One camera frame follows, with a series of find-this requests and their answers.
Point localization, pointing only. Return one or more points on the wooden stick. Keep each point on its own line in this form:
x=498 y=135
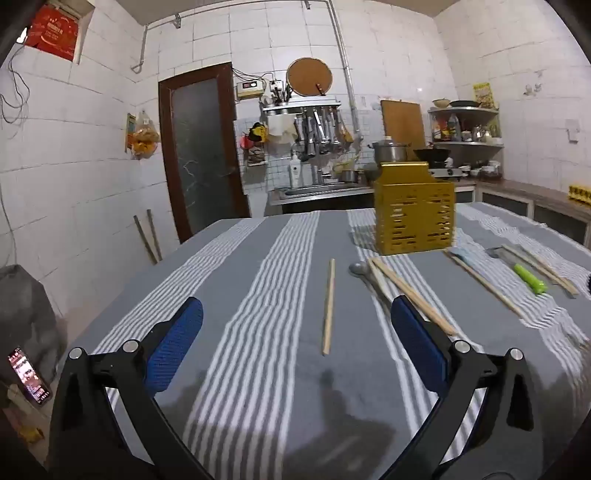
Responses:
x=154 y=235
x=146 y=240

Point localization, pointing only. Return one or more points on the white hanging plastic bag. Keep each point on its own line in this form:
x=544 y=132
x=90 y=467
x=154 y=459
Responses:
x=281 y=129

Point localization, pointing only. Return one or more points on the small steel pot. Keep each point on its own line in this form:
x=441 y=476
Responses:
x=348 y=176

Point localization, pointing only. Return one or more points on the steel gas stove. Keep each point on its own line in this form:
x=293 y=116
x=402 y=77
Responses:
x=445 y=173

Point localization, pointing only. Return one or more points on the steel corner shelf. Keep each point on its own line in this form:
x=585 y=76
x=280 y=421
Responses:
x=466 y=143

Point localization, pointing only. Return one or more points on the row of sauce bottles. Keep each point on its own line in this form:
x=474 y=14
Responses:
x=448 y=129

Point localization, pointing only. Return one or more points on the red cardboard box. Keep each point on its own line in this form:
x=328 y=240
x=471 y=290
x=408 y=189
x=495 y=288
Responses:
x=53 y=30

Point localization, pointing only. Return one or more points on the smartphone with lit screen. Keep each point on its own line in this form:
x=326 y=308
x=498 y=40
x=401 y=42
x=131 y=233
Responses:
x=28 y=376

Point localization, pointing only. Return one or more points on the beige bowl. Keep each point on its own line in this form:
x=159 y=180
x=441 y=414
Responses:
x=441 y=103

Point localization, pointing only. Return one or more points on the black wok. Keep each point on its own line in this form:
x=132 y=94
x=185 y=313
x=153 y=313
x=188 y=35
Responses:
x=431 y=156

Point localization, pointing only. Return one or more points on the yellow perforated utensil holder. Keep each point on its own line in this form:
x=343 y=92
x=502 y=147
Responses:
x=411 y=212

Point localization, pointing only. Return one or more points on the metal wall pipe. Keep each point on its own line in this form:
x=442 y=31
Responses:
x=344 y=69

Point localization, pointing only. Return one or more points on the steel cooking pot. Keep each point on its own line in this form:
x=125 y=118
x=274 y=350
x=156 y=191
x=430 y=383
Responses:
x=390 y=151

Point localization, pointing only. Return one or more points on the round bamboo board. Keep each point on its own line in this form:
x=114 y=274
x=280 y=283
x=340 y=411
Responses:
x=307 y=76

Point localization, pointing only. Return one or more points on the row of hanging metal utensils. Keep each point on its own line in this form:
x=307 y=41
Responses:
x=321 y=134

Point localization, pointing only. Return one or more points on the small wall sticker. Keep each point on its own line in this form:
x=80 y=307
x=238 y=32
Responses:
x=534 y=87

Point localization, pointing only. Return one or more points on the white soap bottle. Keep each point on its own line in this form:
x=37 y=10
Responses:
x=294 y=173

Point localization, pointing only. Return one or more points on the brown frosted glass door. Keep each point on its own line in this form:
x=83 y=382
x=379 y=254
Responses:
x=203 y=152

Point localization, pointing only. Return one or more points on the rectangular wooden cutting board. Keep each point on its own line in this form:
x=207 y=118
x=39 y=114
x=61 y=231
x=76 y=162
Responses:
x=401 y=122

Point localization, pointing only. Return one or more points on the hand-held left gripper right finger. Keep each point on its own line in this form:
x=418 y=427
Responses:
x=418 y=341

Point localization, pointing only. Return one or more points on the small wall basket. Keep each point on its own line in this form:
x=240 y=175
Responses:
x=255 y=158

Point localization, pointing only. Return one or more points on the yellow egg carton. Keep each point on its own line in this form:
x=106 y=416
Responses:
x=580 y=193

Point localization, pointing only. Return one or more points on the small wall chart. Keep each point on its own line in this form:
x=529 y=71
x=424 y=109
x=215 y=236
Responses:
x=130 y=131

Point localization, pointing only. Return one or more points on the metal spoon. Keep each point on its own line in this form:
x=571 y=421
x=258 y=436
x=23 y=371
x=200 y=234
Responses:
x=358 y=268

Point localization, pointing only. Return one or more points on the steel kitchen sink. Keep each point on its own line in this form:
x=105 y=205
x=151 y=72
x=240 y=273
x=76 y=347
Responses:
x=318 y=189

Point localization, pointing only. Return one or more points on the white wall switch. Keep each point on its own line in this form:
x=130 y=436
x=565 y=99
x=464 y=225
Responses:
x=573 y=130

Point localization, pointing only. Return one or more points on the white wall control box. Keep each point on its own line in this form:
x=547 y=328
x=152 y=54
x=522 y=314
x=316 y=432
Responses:
x=250 y=88

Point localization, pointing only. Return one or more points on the plastic bag of oranges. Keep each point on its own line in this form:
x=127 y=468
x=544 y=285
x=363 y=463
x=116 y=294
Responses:
x=144 y=136

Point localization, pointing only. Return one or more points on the yellow red hanging pot holders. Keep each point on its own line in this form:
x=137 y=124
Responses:
x=254 y=134

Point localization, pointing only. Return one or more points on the cluster of small bowls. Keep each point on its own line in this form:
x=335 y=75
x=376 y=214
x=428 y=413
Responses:
x=485 y=170

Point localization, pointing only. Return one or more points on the grey white striped tablecloth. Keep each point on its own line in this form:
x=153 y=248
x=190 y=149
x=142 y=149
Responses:
x=286 y=295

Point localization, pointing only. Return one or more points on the yellow wall poster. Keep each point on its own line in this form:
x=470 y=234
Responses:
x=483 y=94

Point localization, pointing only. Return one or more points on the pair of chopsticks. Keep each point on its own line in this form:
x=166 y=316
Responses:
x=540 y=268

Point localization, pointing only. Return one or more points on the metal wall rack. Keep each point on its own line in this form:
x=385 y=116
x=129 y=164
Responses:
x=300 y=104

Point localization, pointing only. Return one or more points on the black frying pan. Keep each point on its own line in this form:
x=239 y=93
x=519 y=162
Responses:
x=466 y=104

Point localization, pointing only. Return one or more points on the kitchen counter cabinet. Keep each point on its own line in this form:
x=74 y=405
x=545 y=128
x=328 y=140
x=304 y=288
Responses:
x=531 y=198

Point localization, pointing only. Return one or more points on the metal faucet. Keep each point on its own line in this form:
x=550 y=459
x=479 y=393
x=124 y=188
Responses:
x=318 y=175

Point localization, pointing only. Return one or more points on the grey sack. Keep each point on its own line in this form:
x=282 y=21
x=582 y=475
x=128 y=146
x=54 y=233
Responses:
x=27 y=314

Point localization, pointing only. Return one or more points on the metal cup of knives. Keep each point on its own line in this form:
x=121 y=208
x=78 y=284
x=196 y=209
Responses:
x=280 y=94

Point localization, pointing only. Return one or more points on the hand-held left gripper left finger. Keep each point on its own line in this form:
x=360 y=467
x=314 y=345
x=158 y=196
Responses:
x=178 y=337

